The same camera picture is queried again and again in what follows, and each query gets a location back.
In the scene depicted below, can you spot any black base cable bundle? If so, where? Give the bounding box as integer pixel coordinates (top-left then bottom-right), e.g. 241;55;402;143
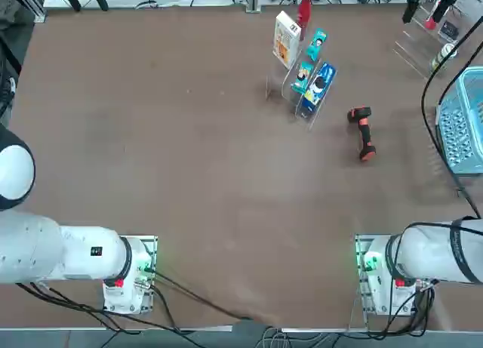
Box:
349;279;437;336
14;270;257;336

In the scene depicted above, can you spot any small black box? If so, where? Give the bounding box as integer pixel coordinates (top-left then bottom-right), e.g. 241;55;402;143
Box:
438;20;461;39

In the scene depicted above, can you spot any blue Oreo cookie box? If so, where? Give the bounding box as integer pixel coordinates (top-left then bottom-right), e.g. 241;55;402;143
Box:
300;62;338;119

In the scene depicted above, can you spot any orange black barcode scanner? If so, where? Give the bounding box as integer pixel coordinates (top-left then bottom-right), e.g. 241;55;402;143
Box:
346;106;377;163

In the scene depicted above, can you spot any light blue shopping basket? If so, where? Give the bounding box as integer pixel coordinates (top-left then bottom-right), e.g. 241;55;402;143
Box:
435;66;483;175

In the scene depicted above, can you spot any long black arm cable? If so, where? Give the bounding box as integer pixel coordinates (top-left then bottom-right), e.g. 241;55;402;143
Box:
421;17;483;213

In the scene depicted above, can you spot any aluminium frame rail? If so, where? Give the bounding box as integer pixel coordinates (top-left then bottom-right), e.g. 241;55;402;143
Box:
11;0;47;23

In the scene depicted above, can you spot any white wafer cookie box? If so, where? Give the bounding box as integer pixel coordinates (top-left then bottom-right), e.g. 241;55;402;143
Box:
272;11;302;70

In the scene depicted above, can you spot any clear acrylic stepped shelf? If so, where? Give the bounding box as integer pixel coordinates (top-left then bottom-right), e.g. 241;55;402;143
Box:
265;23;339;132
394;0;483;81

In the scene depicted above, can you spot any teal cartoon snack packet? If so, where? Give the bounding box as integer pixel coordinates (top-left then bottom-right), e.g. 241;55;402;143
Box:
304;28;328;61
290;60;314;94

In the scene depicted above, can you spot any red Coca-Cola bottle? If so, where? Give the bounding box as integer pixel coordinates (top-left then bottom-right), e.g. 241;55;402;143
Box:
297;0;315;42

